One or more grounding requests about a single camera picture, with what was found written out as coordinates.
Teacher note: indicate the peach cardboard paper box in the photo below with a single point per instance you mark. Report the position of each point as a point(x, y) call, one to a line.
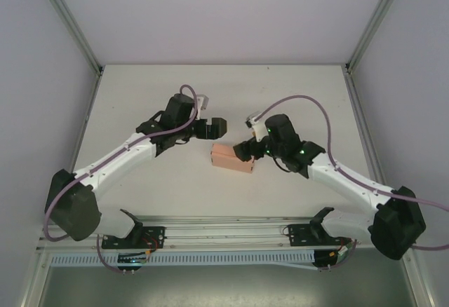
point(228, 161)

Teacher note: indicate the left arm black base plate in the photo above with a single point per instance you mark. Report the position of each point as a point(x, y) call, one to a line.
point(158, 231)

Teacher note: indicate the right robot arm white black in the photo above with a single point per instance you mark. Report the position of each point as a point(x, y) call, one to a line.
point(343, 177)

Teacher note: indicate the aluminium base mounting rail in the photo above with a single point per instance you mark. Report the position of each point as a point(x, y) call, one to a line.
point(224, 231)

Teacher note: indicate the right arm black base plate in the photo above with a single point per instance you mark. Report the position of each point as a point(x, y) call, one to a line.
point(298, 231)

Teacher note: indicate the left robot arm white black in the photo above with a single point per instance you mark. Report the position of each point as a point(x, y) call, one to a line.
point(115, 161)

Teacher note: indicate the aluminium frame upright post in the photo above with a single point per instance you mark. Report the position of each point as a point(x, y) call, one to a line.
point(375, 23)
point(72, 26)

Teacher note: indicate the aluminium table side rail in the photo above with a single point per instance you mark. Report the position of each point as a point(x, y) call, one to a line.
point(76, 153)
point(369, 135)

